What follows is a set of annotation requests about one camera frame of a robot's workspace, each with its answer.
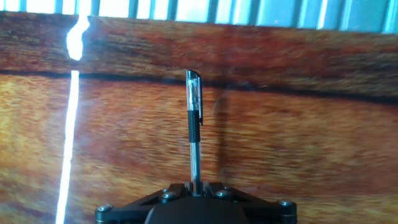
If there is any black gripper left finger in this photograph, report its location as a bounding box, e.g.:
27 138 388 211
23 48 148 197
94 181 194 224

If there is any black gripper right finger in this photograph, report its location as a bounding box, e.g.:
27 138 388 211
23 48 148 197
201 181 298 224

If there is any clear black gel pen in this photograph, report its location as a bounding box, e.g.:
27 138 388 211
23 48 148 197
185 69 204 197

